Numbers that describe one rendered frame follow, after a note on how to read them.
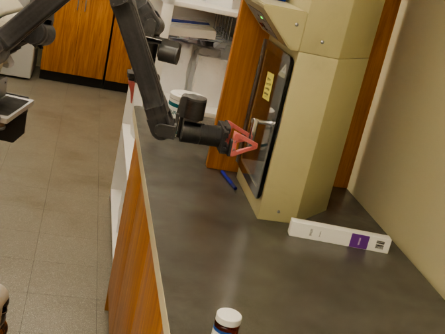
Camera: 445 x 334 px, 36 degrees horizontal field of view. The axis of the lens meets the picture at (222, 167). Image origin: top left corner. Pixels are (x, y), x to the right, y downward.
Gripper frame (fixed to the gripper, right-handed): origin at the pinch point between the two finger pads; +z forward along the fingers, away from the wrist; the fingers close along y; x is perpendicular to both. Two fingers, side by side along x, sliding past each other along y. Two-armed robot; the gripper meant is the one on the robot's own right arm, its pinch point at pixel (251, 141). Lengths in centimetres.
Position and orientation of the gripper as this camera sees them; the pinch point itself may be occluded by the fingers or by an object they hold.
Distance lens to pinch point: 186.8
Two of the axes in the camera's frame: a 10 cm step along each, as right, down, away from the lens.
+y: -1.6, -3.5, 9.2
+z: 9.7, 1.3, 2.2
